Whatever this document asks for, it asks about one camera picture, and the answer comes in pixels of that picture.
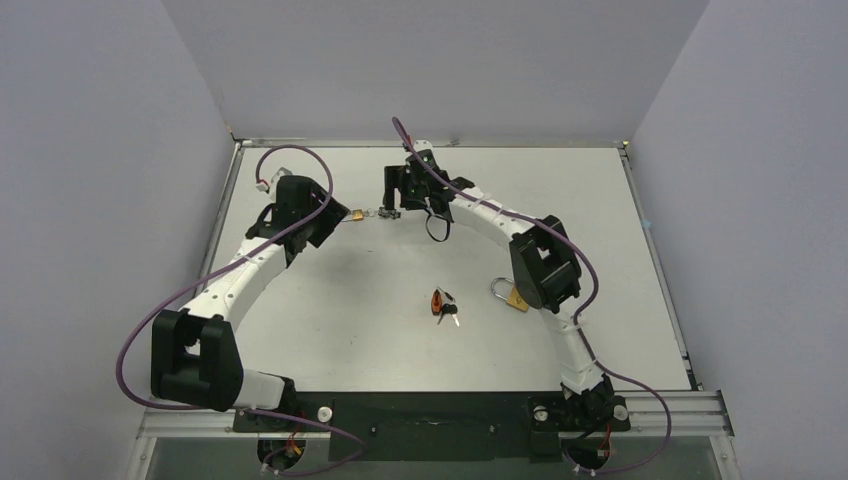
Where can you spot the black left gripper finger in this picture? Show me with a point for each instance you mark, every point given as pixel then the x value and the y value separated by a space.
pixel 334 211
pixel 320 228

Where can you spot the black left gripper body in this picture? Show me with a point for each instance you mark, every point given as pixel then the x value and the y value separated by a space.
pixel 319 199

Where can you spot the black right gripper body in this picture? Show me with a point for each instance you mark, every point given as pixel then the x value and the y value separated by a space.
pixel 400 192

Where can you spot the orange black padlock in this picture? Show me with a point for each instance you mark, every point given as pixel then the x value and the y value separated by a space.
pixel 436 302

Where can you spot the black-headed keys bunch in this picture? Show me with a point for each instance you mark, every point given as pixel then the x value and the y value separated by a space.
pixel 450 308

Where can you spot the large brass padlock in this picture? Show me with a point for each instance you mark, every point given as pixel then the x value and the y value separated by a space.
pixel 504 289

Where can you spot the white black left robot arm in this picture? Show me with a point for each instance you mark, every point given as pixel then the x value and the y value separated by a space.
pixel 195 358

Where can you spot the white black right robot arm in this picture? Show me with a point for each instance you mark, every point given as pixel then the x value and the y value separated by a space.
pixel 545 268

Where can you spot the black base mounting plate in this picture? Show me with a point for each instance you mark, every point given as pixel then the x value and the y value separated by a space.
pixel 465 426

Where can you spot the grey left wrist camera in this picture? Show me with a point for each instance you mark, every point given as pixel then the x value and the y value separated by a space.
pixel 269 186

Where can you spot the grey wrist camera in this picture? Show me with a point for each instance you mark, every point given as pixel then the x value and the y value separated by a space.
pixel 269 186
pixel 422 147

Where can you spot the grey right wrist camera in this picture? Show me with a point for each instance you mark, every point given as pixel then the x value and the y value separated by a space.
pixel 422 147

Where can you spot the aluminium table frame rail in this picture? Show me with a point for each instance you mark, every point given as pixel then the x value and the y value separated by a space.
pixel 693 414

